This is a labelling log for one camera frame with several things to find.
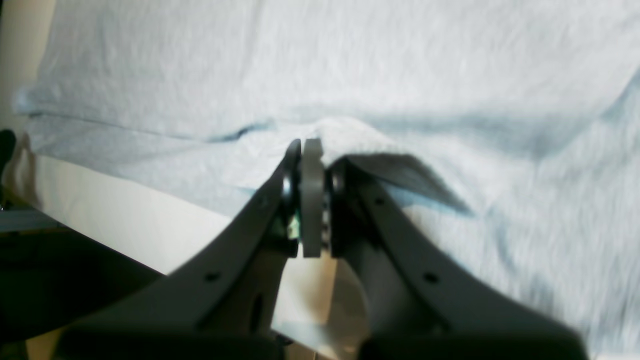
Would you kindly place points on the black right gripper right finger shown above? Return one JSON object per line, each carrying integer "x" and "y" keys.
{"x": 419, "y": 304}

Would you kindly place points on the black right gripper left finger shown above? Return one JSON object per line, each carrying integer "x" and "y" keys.
{"x": 219, "y": 305}

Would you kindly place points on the grey T-shirt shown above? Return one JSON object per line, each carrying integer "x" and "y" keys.
{"x": 512, "y": 124}

